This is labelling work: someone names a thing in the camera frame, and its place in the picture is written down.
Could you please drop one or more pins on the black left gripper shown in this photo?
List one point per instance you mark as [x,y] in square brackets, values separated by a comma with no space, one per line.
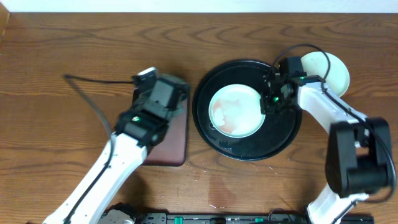
[173,90]

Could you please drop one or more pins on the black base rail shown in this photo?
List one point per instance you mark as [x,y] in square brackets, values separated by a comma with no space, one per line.
[163,218]

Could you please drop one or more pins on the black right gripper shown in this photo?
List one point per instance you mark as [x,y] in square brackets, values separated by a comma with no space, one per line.
[266,107]

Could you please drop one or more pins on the mint green plate top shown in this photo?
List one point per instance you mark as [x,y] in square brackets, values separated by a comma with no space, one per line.
[315,63]

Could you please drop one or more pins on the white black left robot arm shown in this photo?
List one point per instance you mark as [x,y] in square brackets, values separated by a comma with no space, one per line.
[121,156]

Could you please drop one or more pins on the black rectangular tray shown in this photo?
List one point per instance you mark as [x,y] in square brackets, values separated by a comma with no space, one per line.
[172,150]

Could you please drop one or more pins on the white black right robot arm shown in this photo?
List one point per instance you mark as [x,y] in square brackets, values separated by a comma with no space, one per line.
[359,156]

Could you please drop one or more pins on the mint green plate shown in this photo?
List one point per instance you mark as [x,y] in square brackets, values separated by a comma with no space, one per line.
[315,63]
[235,111]

